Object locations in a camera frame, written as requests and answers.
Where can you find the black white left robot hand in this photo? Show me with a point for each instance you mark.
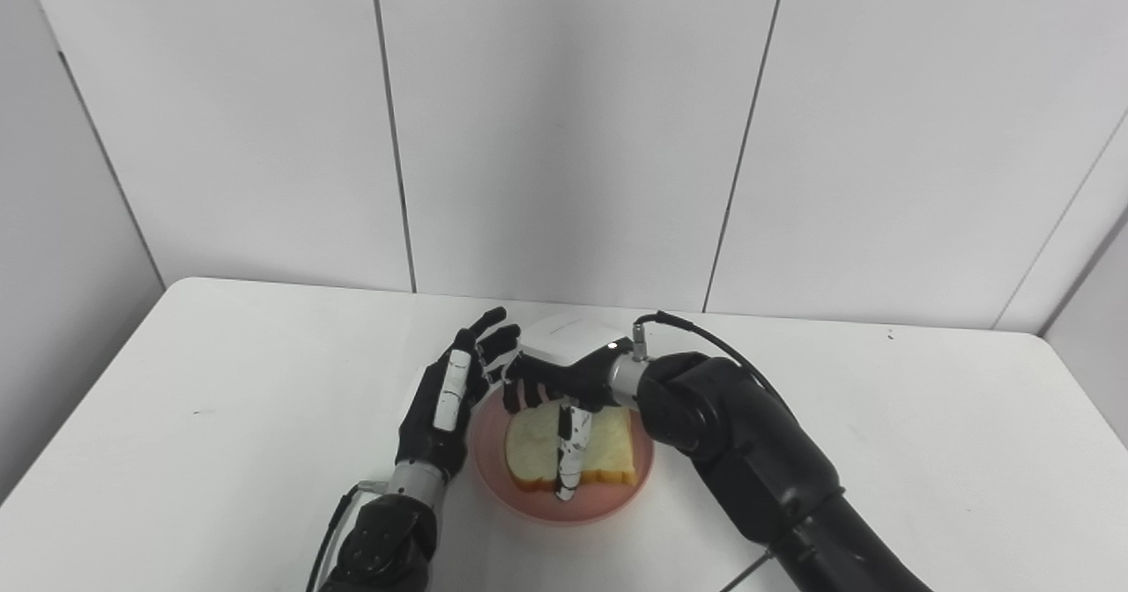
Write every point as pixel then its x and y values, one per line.
pixel 423 433

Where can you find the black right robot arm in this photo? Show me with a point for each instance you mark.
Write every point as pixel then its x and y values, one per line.
pixel 749 460

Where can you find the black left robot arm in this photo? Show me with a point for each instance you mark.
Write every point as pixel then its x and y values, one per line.
pixel 388 539

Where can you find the pink round plate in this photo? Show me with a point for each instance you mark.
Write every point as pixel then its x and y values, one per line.
pixel 608 495

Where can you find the slice of white bread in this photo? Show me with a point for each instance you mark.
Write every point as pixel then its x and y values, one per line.
pixel 529 442

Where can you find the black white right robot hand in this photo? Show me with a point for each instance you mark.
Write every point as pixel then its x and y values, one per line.
pixel 564 372

